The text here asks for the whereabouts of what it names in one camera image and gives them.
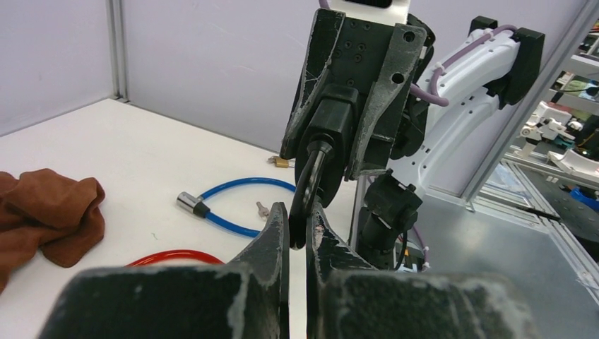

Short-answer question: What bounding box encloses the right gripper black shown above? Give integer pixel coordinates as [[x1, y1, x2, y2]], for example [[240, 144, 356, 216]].
[[280, 8, 435, 180]]

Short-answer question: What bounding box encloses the brown cloth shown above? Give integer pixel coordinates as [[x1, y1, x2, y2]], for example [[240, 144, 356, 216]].
[[1, 169, 105, 290]]

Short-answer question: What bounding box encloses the small brass padlock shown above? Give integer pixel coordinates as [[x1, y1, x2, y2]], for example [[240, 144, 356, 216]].
[[267, 155, 295, 168]]

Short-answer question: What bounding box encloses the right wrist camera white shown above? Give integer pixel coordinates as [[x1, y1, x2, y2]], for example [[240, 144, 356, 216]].
[[319, 0, 410, 26]]

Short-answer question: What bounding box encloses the red cable lock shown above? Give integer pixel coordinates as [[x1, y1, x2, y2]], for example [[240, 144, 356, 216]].
[[126, 249, 224, 267]]

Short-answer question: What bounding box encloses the blue cable lock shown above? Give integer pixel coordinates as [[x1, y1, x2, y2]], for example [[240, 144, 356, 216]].
[[176, 177, 295, 238]]

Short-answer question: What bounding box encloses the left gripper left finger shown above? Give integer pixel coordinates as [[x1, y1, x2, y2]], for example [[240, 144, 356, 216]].
[[40, 203, 290, 338]]

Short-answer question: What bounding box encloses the black padlock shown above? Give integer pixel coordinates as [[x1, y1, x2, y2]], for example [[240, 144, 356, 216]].
[[289, 84, 360, 249]]

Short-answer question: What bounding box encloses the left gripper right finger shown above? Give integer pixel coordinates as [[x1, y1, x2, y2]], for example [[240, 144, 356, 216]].
[[306, 204, 540, 338]]

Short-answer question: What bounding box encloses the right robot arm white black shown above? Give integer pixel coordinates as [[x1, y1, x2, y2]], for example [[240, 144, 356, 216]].
[[280, 4, 545, 269]]

